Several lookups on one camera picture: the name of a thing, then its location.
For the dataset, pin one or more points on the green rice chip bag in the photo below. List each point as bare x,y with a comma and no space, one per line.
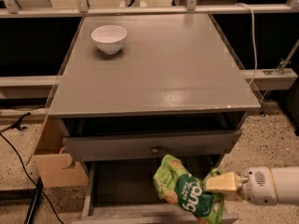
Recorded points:
176,185

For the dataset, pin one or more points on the white ceramic bowl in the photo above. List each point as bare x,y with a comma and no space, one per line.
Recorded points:
109,38

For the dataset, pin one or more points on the grey open middle drawer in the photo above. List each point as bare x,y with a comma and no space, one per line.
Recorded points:
124,193

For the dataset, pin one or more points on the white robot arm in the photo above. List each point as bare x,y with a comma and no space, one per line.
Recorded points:
286,180

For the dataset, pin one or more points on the grey wooden drawer cabinet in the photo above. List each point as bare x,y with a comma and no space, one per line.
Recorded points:
174,74

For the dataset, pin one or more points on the grey top drawer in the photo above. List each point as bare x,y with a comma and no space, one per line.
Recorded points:
132,147

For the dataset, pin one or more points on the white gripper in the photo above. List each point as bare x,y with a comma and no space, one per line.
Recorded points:
257,186

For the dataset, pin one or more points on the black bar on floor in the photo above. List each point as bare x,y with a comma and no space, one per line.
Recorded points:
34,203

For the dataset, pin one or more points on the metal rail frame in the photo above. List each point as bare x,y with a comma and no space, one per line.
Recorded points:
67,8

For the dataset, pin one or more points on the cardboard box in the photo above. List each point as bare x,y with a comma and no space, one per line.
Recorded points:
55,167

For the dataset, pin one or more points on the round metal drawer knob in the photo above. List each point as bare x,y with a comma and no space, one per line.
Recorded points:
155,150

